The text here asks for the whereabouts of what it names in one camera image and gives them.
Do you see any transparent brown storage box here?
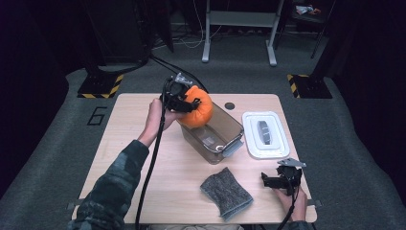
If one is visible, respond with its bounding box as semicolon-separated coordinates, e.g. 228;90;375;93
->
176;102;245;166

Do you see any grey knitted cloth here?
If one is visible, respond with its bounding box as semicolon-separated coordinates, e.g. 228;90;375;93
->
199;166;255;221

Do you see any hand-held gripper cable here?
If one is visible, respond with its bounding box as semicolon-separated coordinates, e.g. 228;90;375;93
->
276;178;303;230
134;78;173;230

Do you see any black base with hazard stripes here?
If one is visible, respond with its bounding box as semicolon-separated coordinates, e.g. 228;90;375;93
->
77;72;124;100
286;74;333;100

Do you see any right hand-held gripper cable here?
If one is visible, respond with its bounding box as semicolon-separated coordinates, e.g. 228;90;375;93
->
276;178;303;230

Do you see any white lid with grey handle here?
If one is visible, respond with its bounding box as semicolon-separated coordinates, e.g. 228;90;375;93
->
241;110;291;160

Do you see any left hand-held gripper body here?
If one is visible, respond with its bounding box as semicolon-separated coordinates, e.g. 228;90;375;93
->
161;72;194;113

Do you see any person's left hand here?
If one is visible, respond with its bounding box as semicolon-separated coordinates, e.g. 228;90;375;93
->
138;98;187;148

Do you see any white metal stand frame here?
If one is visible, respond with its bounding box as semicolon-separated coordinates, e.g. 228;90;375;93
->
201;0;285;67

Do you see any white floor cable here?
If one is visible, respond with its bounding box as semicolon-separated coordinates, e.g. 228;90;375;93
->
176;0;224;50

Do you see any small colourful object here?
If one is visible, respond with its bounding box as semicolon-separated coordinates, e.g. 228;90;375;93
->
295;4;322;16

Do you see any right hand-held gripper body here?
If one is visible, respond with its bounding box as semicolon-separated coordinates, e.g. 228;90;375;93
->
277;157;306;196

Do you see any dark side table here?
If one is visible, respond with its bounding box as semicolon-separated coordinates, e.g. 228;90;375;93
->
277;0;336;60

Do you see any left hand-held gripper cable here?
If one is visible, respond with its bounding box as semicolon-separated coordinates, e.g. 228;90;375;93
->
134;78;173;230

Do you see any orange plush toy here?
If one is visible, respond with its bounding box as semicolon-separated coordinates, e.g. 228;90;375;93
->
176;84;214;129

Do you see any black floor cable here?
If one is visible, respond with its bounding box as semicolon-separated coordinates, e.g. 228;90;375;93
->
152;56;209;94
152;58;171;76

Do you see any person's right hand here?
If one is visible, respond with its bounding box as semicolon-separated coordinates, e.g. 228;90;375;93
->
275;187;308;222

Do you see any dark curtain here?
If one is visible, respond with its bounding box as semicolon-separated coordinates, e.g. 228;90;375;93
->
314;0;406;212
0;0;87;196

